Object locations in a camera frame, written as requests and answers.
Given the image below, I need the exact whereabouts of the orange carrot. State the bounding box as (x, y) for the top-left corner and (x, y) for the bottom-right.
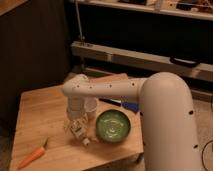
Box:
(18, 139), (48, 169)

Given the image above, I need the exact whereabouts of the black cable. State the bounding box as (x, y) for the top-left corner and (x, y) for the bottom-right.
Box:
(201, 99), (213, 171)

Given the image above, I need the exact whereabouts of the metal pole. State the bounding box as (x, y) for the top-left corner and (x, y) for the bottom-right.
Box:
(74, 0), (85, 44)

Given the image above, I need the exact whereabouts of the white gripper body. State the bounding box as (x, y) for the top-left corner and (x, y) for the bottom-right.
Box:
(67, 97), (85, 119)

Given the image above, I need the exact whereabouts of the blue sponge block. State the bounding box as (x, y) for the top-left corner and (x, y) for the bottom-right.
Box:
(122, 102), (139, 113)

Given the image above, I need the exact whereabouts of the black case handle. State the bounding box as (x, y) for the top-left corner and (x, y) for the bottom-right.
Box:
(169, 57), (200, 68)

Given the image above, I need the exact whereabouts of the white paper cup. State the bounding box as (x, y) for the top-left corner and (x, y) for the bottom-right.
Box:
(84, 98), (97, 119)

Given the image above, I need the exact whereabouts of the white plastic bottle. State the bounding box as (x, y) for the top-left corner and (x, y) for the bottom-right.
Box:
(69, 120), (90, 146)

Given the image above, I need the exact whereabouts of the black and white eraser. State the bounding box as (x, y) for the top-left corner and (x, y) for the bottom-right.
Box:
(99, 98), (121, 106)

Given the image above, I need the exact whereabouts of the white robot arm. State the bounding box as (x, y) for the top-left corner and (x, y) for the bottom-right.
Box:
(62, 72), (202, 171)

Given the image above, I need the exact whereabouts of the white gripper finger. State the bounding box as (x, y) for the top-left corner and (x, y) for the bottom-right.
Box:
(63, 119), (73, 132)
(82, 114), (89, 128)

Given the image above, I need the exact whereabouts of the wooden table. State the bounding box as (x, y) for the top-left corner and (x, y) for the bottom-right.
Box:
(8, 73), (145, 171)

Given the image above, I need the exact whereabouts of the wall shelf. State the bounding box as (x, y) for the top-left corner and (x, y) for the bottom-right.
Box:
(69, 0), (213, 21)

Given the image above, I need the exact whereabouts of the green ceramic bowl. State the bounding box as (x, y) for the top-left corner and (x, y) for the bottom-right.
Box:
(96, 109), (131, 143)

